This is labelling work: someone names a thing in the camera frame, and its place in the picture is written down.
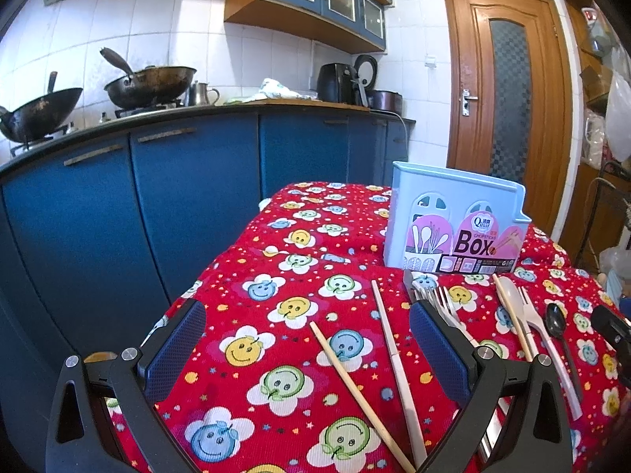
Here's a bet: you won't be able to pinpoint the black metal rack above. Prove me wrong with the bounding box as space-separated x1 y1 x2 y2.
574 160 630 274

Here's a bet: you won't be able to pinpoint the steel kettle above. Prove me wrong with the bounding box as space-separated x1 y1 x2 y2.
187 81 220 107

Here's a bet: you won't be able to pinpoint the light blue utensil box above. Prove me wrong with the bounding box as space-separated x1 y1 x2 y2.
384 161 530 274

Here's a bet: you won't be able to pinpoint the wooden shelf unit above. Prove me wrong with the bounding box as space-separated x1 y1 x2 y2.
560 0 612 263

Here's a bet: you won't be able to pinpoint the blue kitchen base cabinets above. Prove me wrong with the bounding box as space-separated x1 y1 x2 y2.
1 104 413 472

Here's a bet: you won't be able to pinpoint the black plastic spoon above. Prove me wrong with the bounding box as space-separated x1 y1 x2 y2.
544 302 583 402

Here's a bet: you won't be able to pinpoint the white plastic bag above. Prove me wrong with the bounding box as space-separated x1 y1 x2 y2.
605 72 631 162

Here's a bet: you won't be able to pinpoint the crumpled cloth on counter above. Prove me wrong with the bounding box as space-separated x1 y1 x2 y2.
244 78 305 102

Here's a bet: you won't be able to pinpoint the red smiley flower tablecloth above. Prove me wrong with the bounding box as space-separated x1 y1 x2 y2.
105 180 623 473

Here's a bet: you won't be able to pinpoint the wooden door with glass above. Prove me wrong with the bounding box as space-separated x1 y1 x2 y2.
446 0 572 233

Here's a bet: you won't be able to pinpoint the black wok on stove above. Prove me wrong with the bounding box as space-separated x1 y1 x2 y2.
99 47 197 110

